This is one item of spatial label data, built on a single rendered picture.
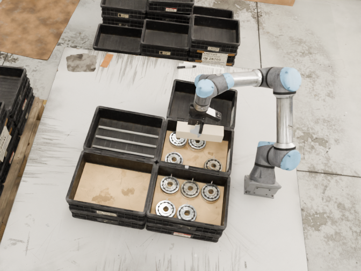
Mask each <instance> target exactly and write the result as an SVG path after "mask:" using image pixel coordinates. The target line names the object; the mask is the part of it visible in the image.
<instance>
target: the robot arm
mask: <svg viewBox="0 0 361 271"><path fill-rule="evenodd" d="M194 83H195V86H196V94H195V98H194V103H190V107H189V113H188V114H189V120H188V125H193V126H195V125H196V126H195V128H194V129H191V130H190V133H193V134H196V135H198V136H197V138H199V137H200V136H201V134H202V131H203V126H204V124H205V118H206V117H208V118H210V119H212V120H214V121H216V122H219V121H220V120H221V113H220V112H218V111H216V110H214V109H212V108H209V106H210V102H211V98H213V97H215V96H217V95H219V94H221V93H223V92H224V91H226V90H229V89H230V88H234V87H246V86H253V87H263V88H269V89H273V95H274V96H275V97H276V142H271V141H259V142H258V146H257V152H256V157H255V163H254V167H253V168H252V170H251V172H250V174H249V179H250V180H252V181H255V182H258V183H264V184H275V182H276V176H275V167H278V168H281V169H282V170H288V171H291V170H294V169H295V168H296V167H297V166H298V164H299V163H300V160H301V155H300V153H299V152H298V151H297V150H296V144H295V143H294V142H293V96H294V95H295V94H296V93H297V90H298V89H299V88H300V87H299V86H301V75H300V73H299V72H298V71H297V70H296V69H295V68H290V67H266V68H260V69H253V70H252V71H250V72H235V73H221V74H199V75H197V76H196V78H195V81H194Z"/></svg>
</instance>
